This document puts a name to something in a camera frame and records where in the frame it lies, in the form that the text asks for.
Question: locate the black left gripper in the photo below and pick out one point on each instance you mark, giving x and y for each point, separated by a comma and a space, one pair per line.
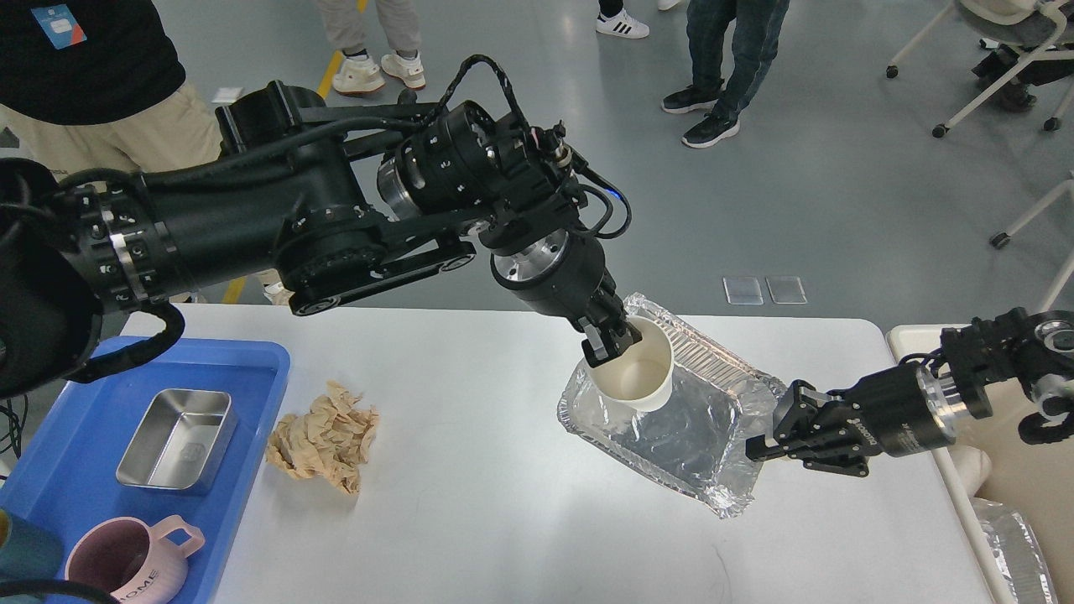
565, 275

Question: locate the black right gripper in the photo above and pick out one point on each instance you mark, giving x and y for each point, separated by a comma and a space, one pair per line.
906, 409

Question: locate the white paper cup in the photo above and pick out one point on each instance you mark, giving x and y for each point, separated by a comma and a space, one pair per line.
641, 377

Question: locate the aluminium foil tray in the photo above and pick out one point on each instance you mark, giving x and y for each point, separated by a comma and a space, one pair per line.
695, 443

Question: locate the brown paper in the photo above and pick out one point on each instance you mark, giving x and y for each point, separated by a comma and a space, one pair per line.
332, 440

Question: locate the small steel tray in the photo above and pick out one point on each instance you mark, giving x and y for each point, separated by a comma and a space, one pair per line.
180, 442

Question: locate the pink mug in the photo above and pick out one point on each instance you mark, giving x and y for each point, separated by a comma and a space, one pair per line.
133, 561

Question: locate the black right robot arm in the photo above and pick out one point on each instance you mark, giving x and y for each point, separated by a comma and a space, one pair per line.
1035, 349

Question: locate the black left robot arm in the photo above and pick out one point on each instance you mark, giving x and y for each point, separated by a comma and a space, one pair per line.
345, 202

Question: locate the floor socket plate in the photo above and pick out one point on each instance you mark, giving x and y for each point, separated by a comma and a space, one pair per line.
748, 290

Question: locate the foil trash in bin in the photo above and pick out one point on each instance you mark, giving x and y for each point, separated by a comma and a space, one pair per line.
1019, 558

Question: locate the passer-by with striped sneakers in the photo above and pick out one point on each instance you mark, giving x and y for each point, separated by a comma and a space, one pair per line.
612, 19

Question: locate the passer-by in dark jeans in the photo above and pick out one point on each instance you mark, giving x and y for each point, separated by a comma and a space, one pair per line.
732, 46

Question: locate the blue plastic tray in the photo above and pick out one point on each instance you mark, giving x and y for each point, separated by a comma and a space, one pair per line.
65, 481

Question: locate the person in beige trousers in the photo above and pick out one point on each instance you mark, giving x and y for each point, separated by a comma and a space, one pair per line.
99, 85

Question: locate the teal object at corner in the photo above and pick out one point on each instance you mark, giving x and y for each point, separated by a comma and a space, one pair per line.
28, 552

